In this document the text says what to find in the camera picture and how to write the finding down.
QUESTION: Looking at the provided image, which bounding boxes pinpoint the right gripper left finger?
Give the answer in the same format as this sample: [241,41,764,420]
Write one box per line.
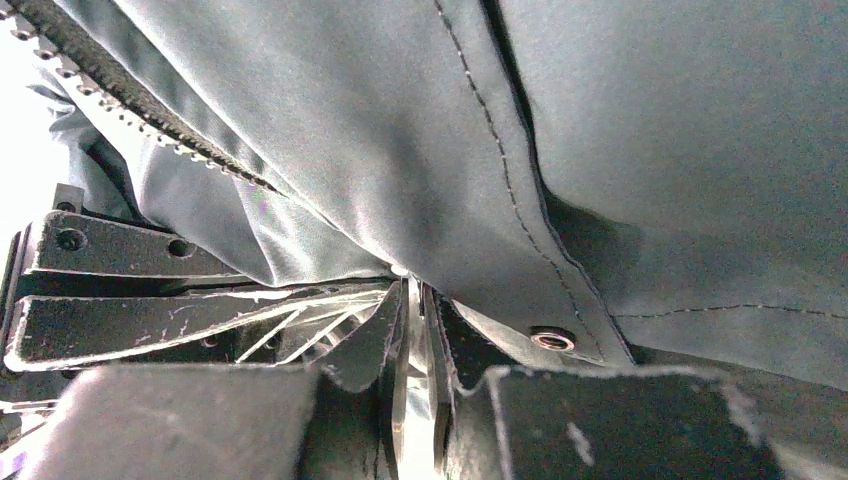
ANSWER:
[19,281,406,479]

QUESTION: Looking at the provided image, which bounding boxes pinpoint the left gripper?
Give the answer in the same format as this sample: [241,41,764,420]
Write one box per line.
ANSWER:
[1,211,391,451]

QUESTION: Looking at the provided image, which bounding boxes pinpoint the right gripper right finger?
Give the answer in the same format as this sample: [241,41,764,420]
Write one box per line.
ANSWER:
[421,287,785,479]

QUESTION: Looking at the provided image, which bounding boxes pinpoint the grey gradient hooded jacket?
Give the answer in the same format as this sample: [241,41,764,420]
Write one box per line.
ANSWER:
[1,1,847,390]

